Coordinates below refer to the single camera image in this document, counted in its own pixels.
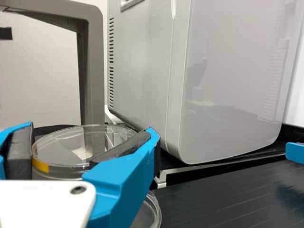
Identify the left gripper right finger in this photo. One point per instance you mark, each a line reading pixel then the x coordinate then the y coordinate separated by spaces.
pixel 123 180

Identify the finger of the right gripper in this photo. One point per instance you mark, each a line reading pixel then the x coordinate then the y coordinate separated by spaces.
pixel 295 152

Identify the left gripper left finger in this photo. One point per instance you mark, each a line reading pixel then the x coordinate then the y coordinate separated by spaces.
pixel 20 152

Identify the petri dish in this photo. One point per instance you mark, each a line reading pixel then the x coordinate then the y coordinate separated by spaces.
pixel 66 147
pixel 153 213

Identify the white incubator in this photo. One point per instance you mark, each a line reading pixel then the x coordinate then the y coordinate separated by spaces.
pixel 298 95

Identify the cream microscope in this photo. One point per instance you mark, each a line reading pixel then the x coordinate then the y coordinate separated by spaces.
pixel 93 71

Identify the white box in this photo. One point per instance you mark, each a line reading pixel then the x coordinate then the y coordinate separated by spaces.
pixel 213 71

